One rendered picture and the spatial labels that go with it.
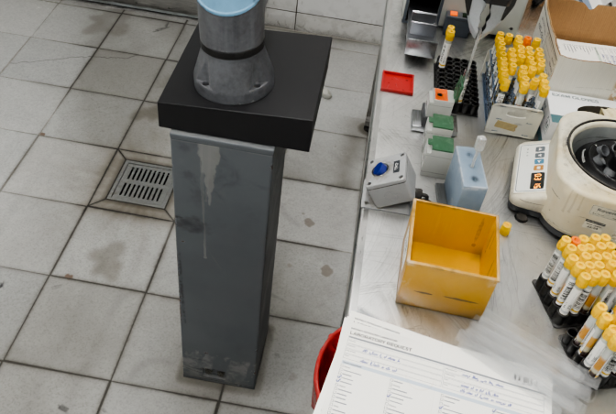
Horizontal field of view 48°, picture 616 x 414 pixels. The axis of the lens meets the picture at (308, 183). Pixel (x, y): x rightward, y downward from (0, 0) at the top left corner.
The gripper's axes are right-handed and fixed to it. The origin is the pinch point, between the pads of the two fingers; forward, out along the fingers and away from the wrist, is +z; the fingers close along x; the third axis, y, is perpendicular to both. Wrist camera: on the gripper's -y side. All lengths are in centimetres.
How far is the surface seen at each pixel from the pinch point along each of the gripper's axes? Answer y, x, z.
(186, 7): 159, 101, 99
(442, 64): 11.2, 3.5, 14.8
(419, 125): -8.6, 7.6, 16.7
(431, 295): -52, 6, 15
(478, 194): -33.5, -1.1, 9.7
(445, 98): -7.4, 4.1, 10.4
